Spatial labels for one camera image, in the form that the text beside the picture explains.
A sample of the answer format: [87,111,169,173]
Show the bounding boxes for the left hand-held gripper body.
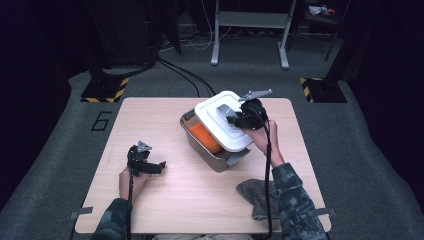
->
[126,140,153,176]

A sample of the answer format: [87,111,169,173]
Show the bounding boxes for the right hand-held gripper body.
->
[238,88,273,131]

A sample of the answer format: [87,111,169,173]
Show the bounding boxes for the white box lid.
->
[194,90,254,153]

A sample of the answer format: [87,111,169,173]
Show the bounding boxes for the orange plush toy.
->
[189,121,224,154]

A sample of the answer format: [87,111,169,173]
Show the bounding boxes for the clear grey storage box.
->
[179,108,252,173]

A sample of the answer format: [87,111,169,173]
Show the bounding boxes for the grey fuzzy cloth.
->
[236,178,281,222]

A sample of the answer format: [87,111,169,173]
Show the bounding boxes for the person's left hand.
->
[118,166,152,202]

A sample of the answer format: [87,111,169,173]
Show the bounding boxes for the person's right hand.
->
[244,119,286,168]

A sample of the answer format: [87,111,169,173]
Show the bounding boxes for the grey tape strip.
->
[316,207,337,217]
[69,206,94,220]

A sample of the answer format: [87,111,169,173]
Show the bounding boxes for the black striped stand base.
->
[299,77,348,104]
[80,77,130,104]

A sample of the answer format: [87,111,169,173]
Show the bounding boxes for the colourful clutter on shelf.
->
[308,4,337,17]

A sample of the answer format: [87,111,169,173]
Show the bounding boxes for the dark cabinet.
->
[88,0,158,69]

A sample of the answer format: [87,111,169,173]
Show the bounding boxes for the left hand-held gripper cable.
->
[125,146,138,240]

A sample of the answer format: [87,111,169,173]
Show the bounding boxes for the hand-held gripper cable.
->
[253,106,274,240]
[125,146,138,240]

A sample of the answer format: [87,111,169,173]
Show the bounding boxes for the black floor cable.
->
[159,58,219,98]
[156,59,201,98]

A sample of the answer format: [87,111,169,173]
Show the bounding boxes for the right hand-held gripper cable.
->
[253,106,274,240]

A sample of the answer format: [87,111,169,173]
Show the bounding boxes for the white floor cable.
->
[159,0,234,53]

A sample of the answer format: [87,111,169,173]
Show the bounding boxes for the white metal desk frame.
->
[210,0,298,70]

